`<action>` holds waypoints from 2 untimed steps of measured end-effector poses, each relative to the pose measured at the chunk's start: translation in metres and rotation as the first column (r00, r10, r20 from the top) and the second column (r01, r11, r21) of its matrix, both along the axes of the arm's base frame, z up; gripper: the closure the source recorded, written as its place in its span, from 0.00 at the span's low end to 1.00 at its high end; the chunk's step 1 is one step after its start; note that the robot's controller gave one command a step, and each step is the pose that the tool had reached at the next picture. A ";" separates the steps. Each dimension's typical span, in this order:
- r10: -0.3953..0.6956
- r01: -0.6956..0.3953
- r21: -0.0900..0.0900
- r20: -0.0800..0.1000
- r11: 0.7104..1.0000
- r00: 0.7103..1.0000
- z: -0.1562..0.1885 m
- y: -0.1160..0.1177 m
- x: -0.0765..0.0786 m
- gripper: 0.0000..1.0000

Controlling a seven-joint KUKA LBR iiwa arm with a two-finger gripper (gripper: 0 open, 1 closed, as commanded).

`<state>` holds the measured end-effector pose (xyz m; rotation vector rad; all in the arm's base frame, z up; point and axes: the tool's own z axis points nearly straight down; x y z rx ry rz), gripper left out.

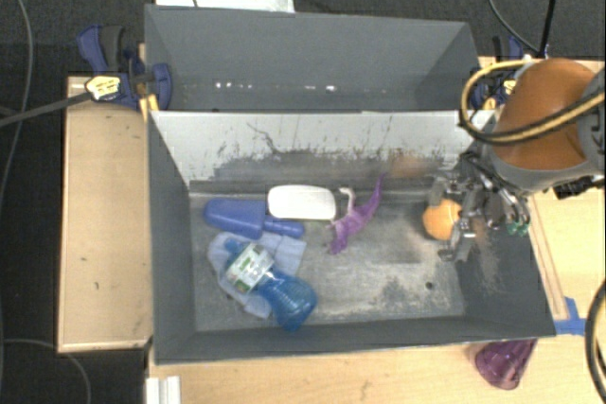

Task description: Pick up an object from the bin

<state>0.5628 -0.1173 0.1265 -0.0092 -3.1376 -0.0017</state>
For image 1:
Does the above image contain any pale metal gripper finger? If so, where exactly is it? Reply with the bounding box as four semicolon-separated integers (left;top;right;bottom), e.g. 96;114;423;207
427;177;452;210
437;204;479;263

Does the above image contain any orange ball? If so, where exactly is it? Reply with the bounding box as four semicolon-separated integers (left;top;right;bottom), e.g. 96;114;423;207
421;198;463;241

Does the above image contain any purple toy dinosaur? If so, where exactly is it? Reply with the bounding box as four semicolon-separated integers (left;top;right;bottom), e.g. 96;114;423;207
326;172;386;256

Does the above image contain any purple plastic cup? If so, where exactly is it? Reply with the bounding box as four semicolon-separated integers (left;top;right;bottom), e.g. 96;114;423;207
473;339;539;391

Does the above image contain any white rounded block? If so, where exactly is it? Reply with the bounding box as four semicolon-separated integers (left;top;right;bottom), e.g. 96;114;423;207
266;184;339;222

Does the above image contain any blue spray bottle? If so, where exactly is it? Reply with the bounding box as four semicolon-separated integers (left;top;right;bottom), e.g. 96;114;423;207
222;238;319;333

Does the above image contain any grey metal bin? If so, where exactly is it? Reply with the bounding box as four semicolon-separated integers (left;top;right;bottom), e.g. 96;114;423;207
143;3;558;366

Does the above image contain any pale wood board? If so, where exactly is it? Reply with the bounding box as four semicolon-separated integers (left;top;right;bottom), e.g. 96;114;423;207
57;75;154;354

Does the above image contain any black cylinder on white bracket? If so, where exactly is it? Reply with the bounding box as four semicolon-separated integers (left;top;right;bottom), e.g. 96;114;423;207
552;175;597;201

